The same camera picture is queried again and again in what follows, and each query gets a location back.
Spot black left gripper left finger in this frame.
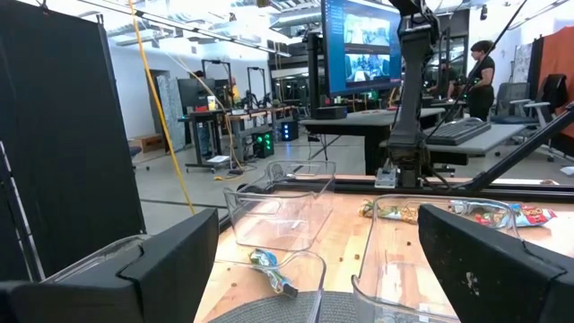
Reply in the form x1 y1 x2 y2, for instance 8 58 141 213
0 207 220 323

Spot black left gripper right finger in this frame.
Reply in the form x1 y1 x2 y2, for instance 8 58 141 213
417 204 574 323

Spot blue wrapper granola bar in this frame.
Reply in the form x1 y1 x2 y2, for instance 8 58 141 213
248 248 300 298

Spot green orange Chewy granola bar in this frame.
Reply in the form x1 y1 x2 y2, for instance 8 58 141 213
357 199 421 225

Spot clear plastic bin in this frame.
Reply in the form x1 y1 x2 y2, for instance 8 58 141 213
222 159 337 252
42 232 327 323
351 194 521 323

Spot brown cardboard box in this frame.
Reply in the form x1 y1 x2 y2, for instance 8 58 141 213
129 133 166 154

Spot grey keyboard tray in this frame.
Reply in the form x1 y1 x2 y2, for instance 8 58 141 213
379 123 526 168

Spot black computer keyboard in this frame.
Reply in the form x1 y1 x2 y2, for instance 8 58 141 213
424 117 493 147

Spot computer tower green lights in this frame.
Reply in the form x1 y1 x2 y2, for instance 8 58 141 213
250 129 276 160

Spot wooden top workbench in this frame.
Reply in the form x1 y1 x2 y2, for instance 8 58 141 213
178 105 295 174

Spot black partition panel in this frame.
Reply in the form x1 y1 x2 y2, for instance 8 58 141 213
0 0 147 283

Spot grey office chair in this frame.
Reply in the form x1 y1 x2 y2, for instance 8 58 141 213
491 82 552 135

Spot person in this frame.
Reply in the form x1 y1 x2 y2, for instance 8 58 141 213
465 39 497 122

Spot computer tower blue lights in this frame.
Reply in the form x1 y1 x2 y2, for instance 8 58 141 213
280 119 300 143

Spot black office chair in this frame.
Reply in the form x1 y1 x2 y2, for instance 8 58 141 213
535 74 570 161

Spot grey desk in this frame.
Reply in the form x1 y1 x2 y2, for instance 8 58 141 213
298 106 446 176

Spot small black computer box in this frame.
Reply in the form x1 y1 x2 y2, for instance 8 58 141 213
312 105 349 121

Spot orange partition panel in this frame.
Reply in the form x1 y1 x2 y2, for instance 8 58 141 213
536 26 574 152

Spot large computer monitor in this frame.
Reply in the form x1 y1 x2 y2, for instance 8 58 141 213
320 0 404 99

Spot black aluminium table frame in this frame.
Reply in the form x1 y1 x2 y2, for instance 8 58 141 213
268 102 574 203

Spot silver metal bracket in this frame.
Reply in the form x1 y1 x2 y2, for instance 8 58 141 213
374 167 399 189

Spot yellow hanging cable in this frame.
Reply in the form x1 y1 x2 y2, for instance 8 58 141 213
126 0 197 215

